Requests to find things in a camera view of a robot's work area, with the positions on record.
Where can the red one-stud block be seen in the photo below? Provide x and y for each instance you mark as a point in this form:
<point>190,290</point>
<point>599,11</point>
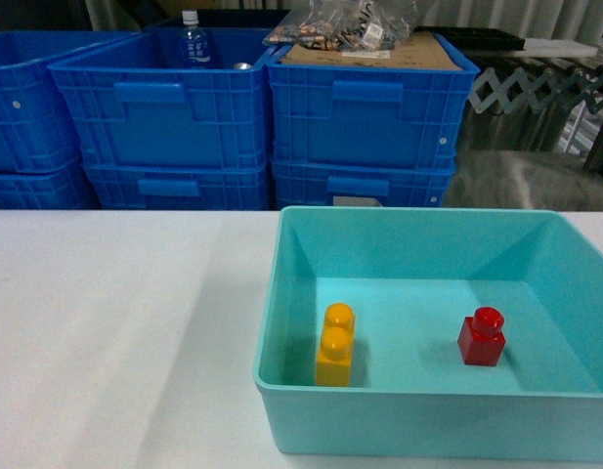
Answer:
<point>481,339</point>

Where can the teal plastic box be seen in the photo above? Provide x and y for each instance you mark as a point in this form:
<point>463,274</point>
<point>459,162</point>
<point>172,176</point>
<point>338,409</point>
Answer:
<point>412,276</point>

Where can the yellow two-stud block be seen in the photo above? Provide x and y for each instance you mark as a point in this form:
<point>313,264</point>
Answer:
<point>336,347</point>

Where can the blue crate lower middle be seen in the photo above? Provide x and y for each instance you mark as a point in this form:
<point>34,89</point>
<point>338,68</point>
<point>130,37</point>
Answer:
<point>159,188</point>

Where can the blue crate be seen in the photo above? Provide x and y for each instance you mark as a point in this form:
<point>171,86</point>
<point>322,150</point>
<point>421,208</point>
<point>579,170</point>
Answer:
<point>37,134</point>
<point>321,184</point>
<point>66,188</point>
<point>402,112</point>
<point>134,104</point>
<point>159,188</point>

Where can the blue crate upper right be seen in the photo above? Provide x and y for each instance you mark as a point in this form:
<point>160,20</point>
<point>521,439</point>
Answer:
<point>402,112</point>

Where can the blue crate lower right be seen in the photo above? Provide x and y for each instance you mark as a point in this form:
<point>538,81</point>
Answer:
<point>321,184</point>

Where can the silver can top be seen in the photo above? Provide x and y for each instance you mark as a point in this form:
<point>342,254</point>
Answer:
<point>242,66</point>

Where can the clear water bottle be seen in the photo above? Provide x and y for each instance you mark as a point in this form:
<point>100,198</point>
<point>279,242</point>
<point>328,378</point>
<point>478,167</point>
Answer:
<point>194,42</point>

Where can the blue crate upper middle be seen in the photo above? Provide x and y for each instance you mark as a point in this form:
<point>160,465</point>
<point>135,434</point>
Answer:
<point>134,104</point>

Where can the clear bag of items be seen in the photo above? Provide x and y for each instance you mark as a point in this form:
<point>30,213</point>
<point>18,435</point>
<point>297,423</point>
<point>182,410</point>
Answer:
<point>346,26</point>

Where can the brown cardboard sheet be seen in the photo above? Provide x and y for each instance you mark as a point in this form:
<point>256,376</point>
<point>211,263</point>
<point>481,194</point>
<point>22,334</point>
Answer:
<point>369,54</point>

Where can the blue crate lower left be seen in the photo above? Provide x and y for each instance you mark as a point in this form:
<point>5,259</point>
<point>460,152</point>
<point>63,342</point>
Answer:
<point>66,188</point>

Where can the blue crate upper left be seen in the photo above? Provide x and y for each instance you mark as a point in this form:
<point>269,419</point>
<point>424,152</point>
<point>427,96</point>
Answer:
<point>37,134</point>

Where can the grey scissor lattice rack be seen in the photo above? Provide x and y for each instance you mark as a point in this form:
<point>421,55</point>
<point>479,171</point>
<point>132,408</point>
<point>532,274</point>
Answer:
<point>537,89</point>

